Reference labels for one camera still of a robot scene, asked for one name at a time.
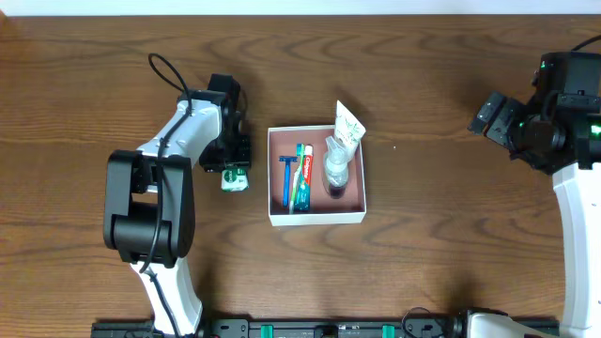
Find white box with brown interior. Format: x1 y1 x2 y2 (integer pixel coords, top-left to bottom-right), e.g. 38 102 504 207
267 125 367 226

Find clear spray bottle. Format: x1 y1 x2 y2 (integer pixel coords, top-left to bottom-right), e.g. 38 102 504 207
323 136 348 199

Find green Dettol soap bar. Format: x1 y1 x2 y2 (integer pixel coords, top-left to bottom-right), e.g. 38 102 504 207
221 167 250 192

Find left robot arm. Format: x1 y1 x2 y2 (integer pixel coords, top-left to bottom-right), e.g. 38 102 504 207
91 74 251 337

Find white cream tube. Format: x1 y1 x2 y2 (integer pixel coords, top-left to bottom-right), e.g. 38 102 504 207
334 100 366 161

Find blue disposable razor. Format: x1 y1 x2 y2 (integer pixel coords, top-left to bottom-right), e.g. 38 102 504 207
279 156 298 207

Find Colgate toothpaste tube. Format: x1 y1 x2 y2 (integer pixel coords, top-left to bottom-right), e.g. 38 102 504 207
293 145 314 212

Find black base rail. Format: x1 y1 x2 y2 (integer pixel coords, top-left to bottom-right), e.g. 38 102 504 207
90 316 559 338

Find green white toothbrush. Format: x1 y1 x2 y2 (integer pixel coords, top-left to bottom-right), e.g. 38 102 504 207
288 143 305 214

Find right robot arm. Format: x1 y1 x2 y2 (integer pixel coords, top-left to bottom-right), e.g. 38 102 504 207
468 48 600 337

